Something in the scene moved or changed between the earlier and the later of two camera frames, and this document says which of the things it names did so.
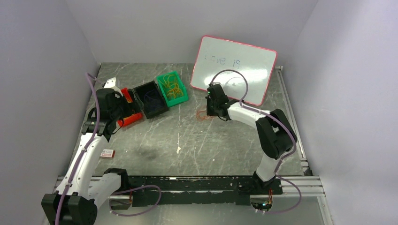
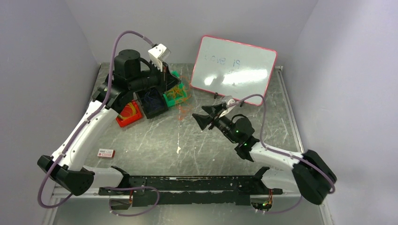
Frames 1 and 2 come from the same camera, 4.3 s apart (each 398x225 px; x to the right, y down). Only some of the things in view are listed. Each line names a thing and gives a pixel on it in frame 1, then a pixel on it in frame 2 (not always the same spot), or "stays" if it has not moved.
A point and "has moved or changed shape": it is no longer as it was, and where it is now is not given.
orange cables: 206,117 has moved or changed shape
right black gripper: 209,112 → 212,110
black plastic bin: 154,103 stays
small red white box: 108,153 stays
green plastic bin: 172,89 stays
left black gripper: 133,108 → 167,80
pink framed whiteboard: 257,64 stays
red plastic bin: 129,119 stays
